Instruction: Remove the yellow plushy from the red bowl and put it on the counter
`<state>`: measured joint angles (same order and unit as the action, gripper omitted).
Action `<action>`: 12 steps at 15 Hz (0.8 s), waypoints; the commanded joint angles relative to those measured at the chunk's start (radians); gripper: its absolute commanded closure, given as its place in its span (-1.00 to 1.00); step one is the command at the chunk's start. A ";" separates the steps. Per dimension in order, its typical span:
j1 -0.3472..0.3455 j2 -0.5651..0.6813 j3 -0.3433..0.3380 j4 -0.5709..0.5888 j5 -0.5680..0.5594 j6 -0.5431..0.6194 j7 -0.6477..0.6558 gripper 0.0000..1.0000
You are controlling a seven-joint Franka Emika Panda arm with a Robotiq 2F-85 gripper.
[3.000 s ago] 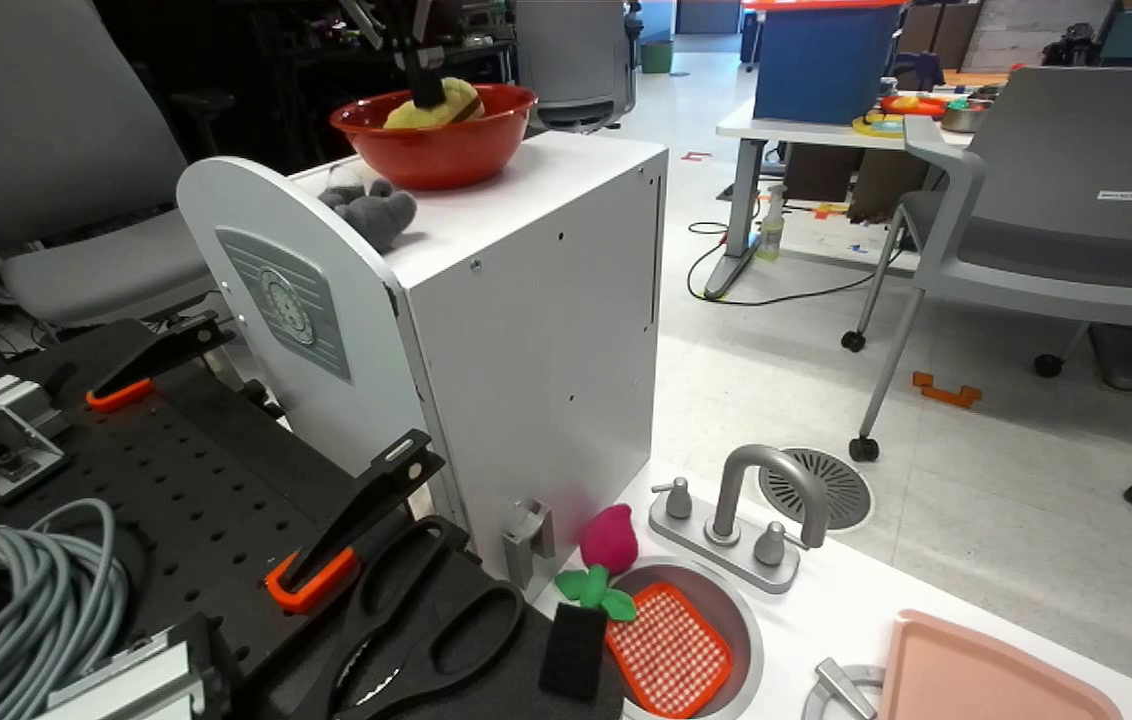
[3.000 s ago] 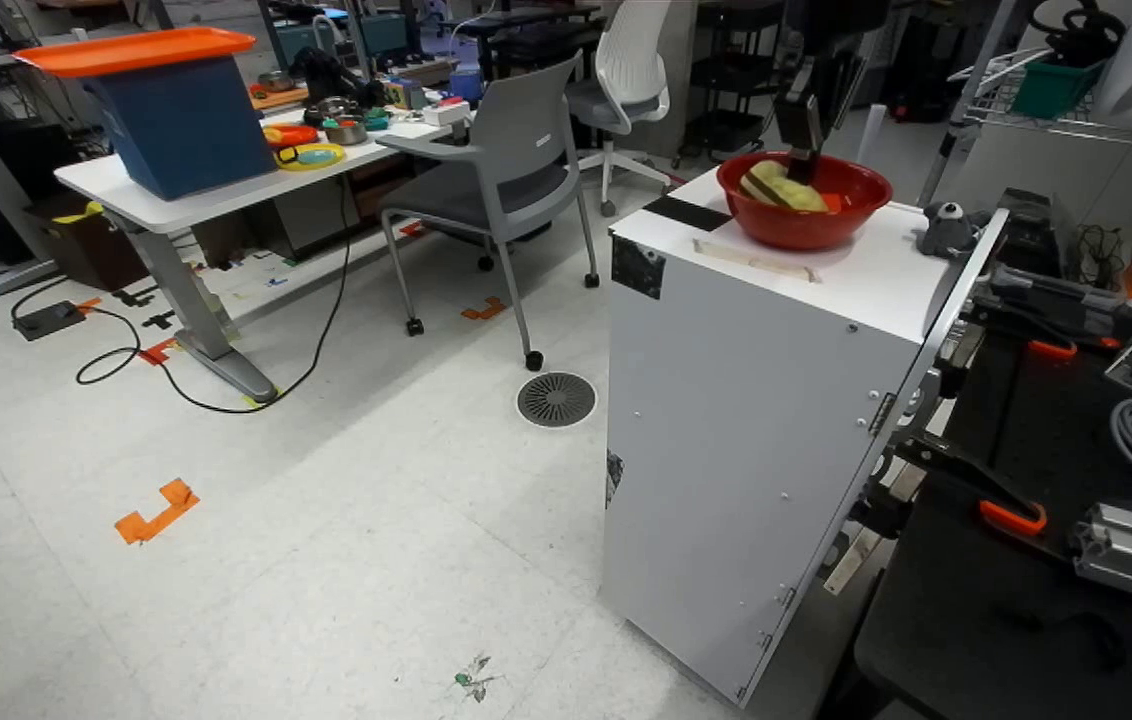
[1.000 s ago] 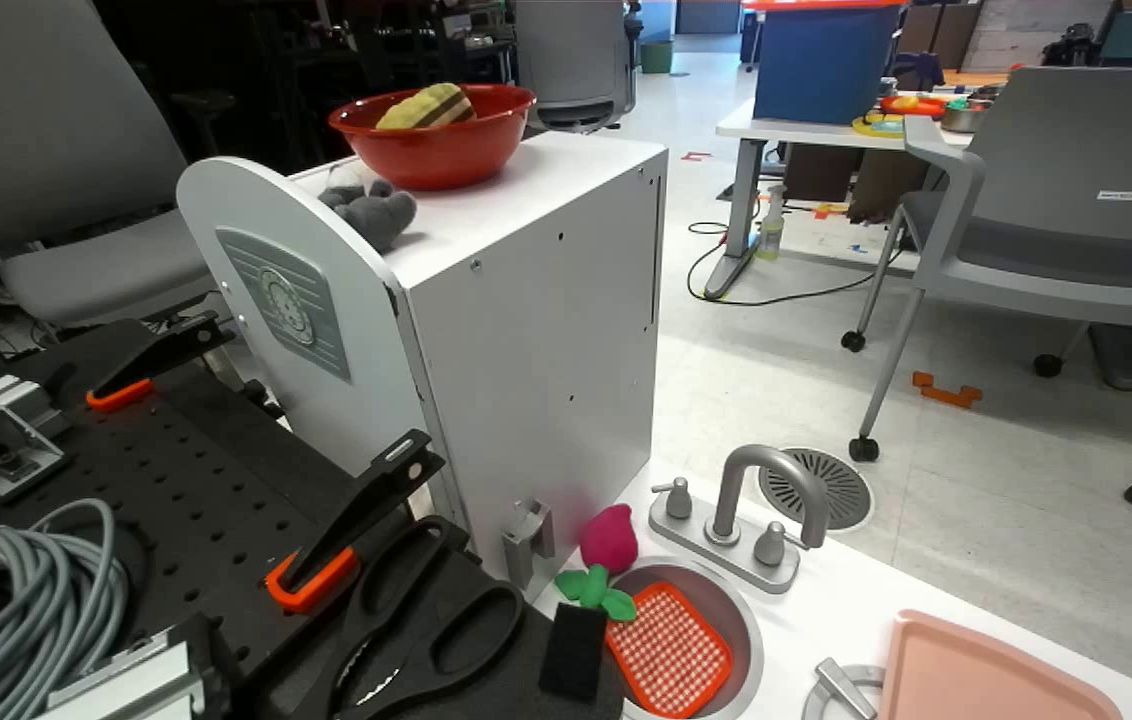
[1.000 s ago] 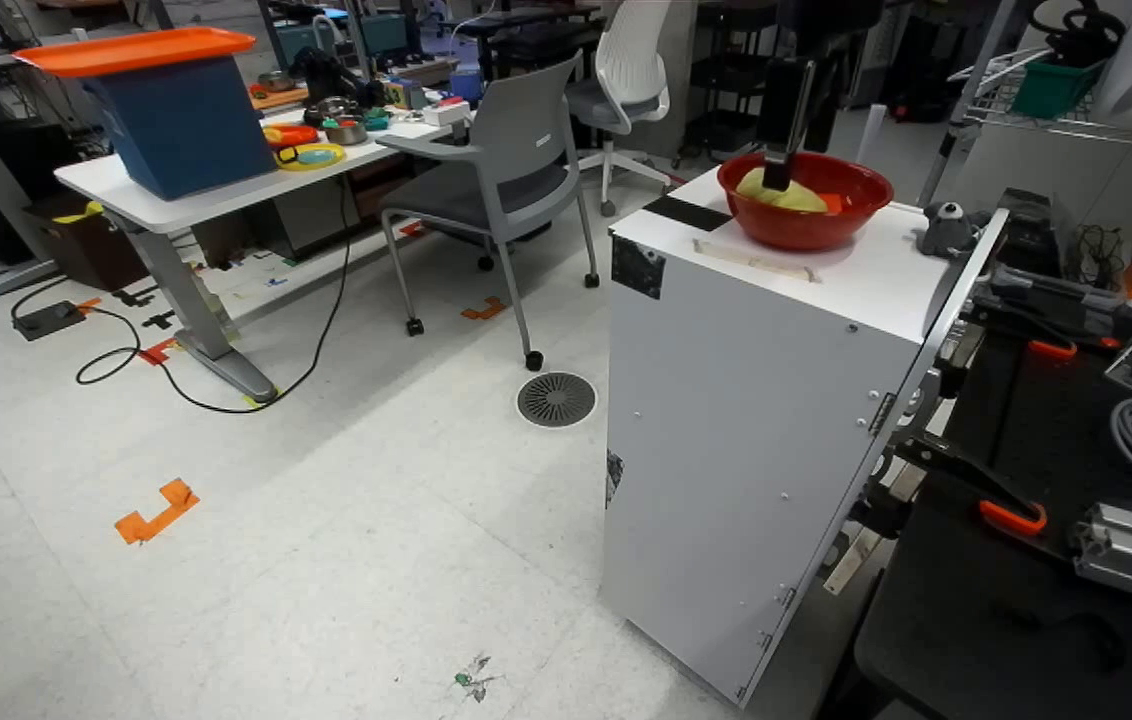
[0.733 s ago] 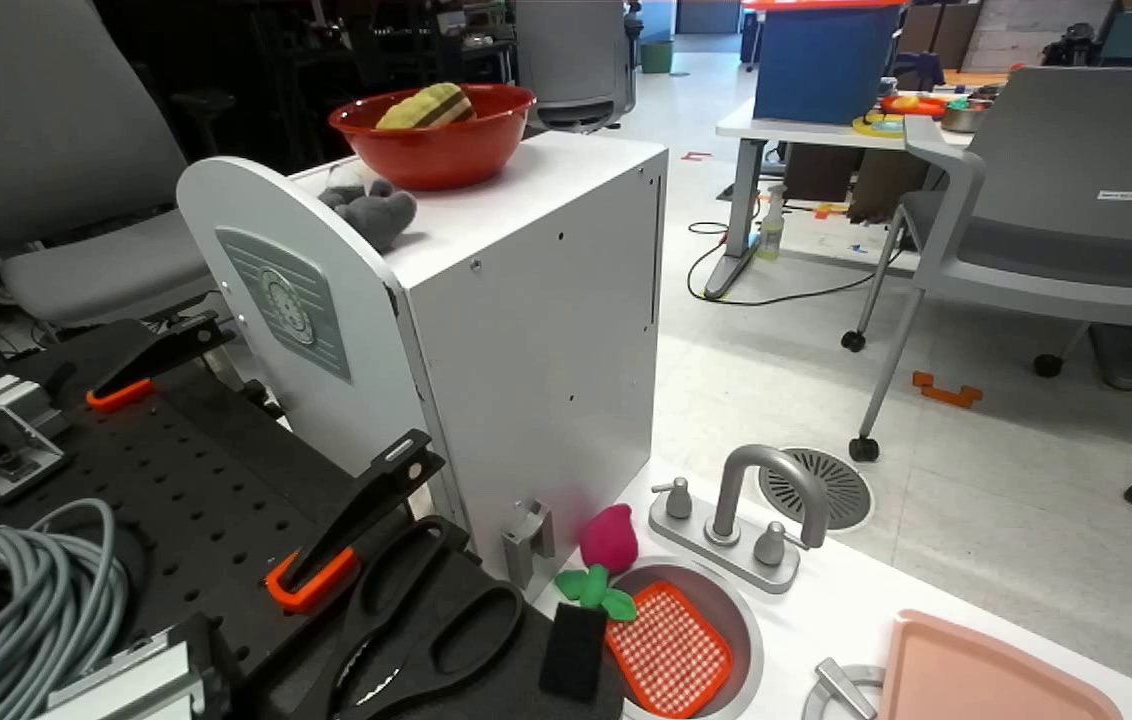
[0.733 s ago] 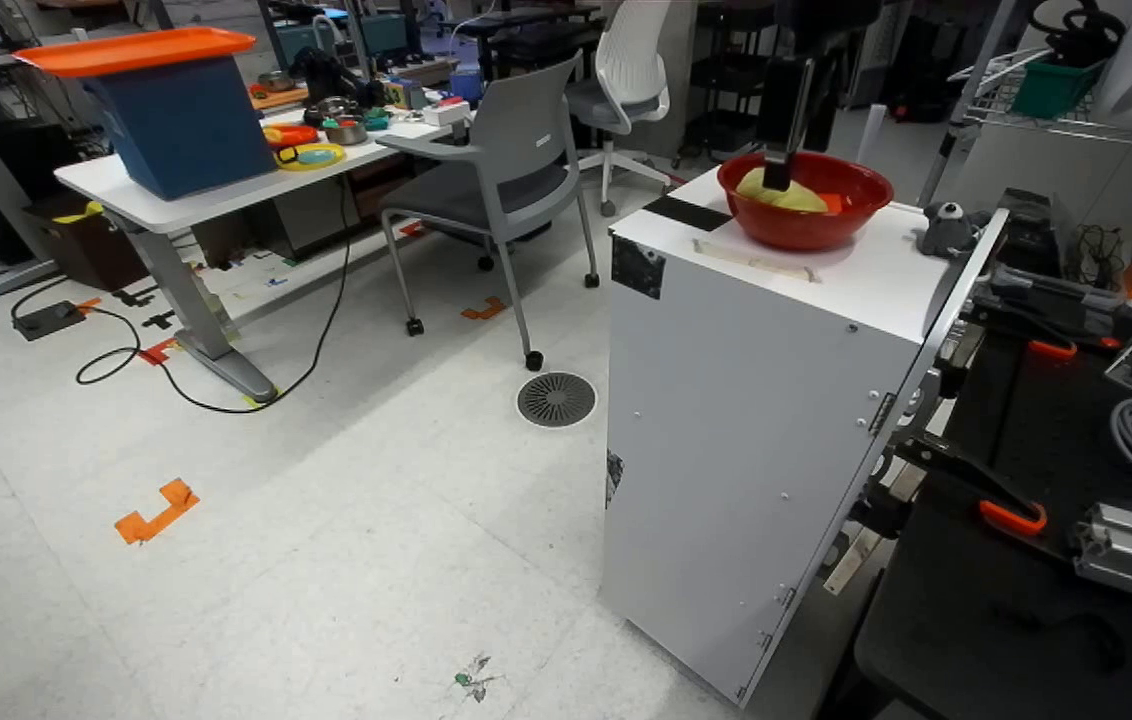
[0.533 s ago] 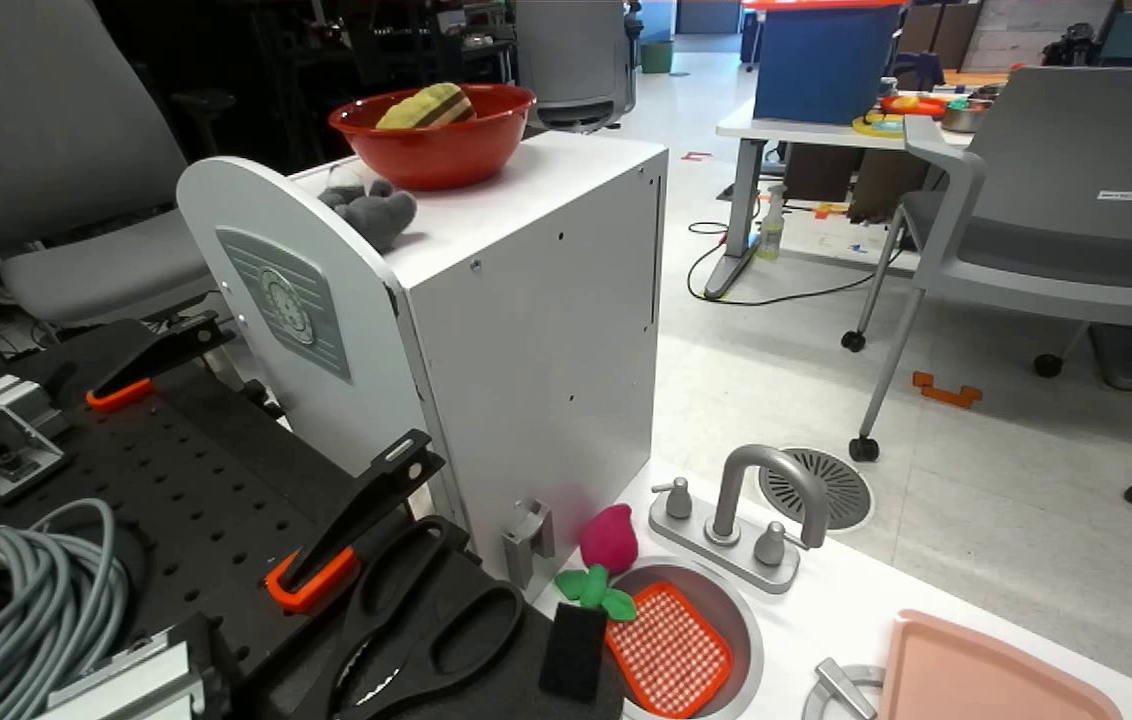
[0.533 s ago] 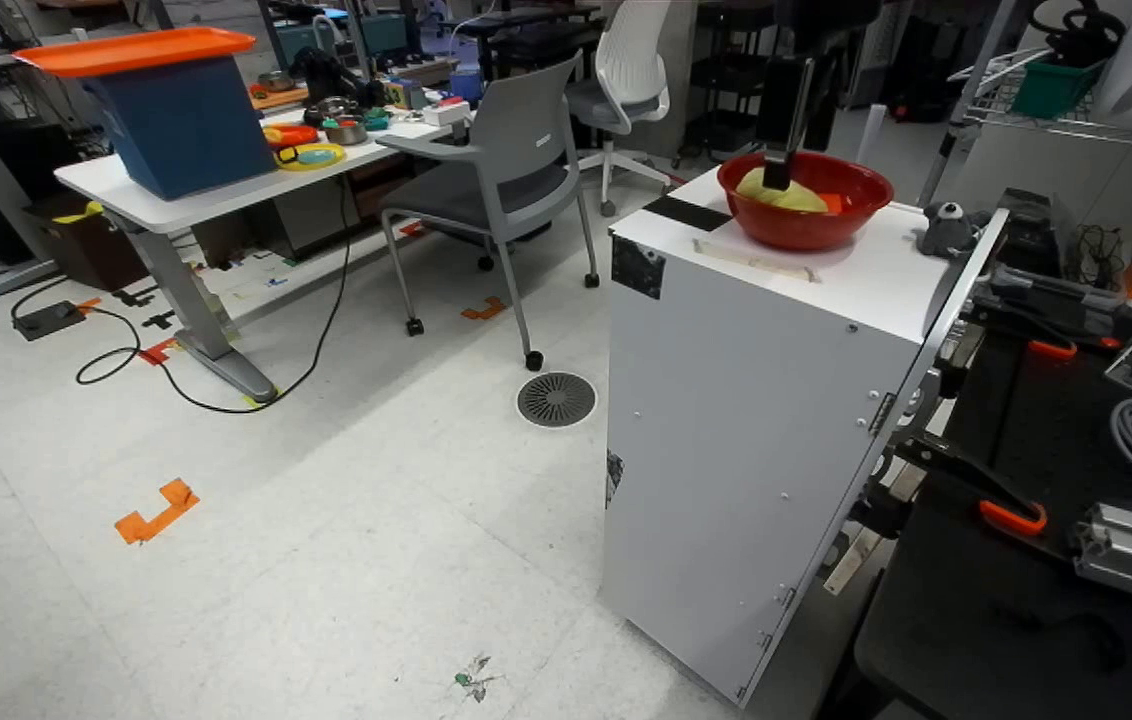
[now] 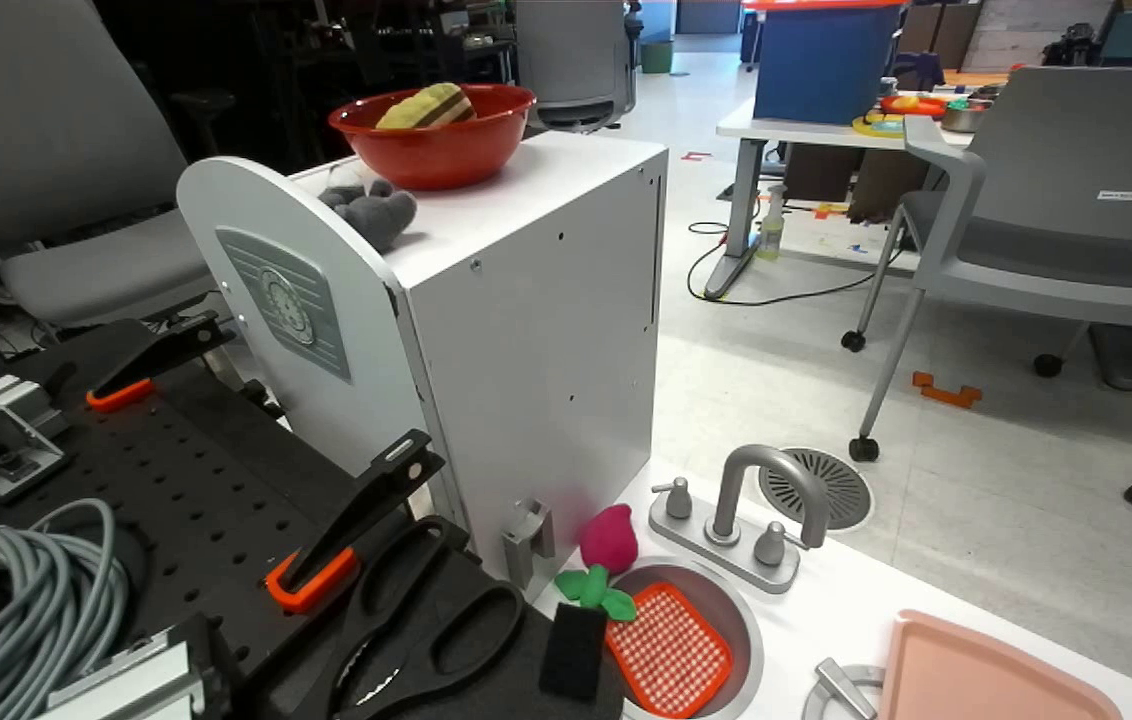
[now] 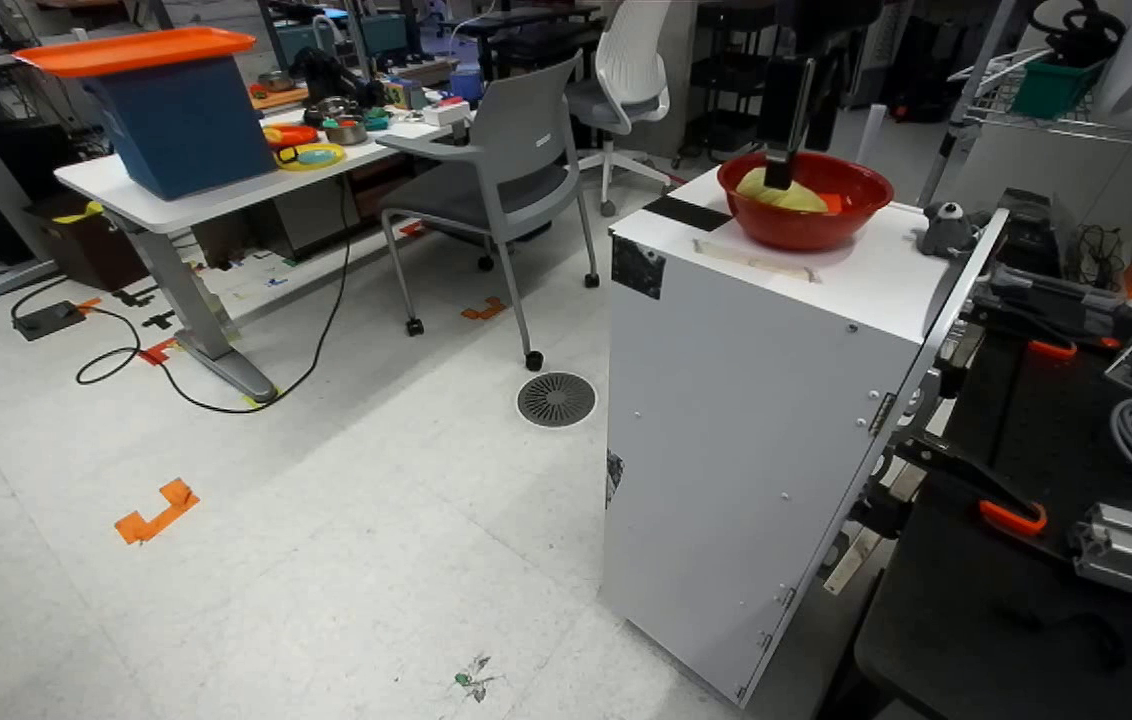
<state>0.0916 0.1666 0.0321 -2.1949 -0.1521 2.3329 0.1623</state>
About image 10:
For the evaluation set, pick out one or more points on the orange floor tape bracket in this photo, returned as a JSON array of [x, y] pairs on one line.
[[154, 515]]

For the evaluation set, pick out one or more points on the black pegboard table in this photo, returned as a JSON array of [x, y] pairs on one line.
[[949, 665]]

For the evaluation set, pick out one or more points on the yellow plushy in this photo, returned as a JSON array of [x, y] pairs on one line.
[[805, 200]]

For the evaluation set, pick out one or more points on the orange bin lid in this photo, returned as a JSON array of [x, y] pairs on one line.
[[136, 49]]

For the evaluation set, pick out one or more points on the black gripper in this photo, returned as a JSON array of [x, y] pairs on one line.
[[829, 25]]

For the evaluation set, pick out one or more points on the round floor drain cover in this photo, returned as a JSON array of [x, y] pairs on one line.
[[559, 399]]

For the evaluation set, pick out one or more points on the small orange floor tape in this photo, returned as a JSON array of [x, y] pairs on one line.
[[484, 309]]

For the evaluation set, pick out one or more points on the grey plush toy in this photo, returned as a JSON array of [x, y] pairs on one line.
[[949, 239]]

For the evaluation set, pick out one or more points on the green bin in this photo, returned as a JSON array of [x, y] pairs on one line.
[[1054, 89]]

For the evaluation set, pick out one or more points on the yellow desk item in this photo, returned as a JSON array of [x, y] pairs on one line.
[[309, 158]]

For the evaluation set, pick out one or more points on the white toy kitchen cabinet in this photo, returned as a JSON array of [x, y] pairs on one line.
[[739, 443]]

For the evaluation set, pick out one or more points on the black office chair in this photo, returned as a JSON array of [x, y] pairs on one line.
[[528, 32]]

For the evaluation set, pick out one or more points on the black power brick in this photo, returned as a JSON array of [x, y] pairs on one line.
[[47, 321]]

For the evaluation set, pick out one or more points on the white desk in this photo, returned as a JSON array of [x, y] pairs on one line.
[[166, 200]]

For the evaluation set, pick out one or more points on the orange desk item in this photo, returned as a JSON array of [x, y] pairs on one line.
[[288, 132]]

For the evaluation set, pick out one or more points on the grey chair with casters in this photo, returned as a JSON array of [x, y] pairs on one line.
[[525, 132]]

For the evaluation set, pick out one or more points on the blue storage bin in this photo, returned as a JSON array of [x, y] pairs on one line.
[[184, 132]]

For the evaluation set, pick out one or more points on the red bowl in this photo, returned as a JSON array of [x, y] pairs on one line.
[[805, 232]]

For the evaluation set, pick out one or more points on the white office chair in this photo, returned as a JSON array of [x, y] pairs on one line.
[[629, 67]]

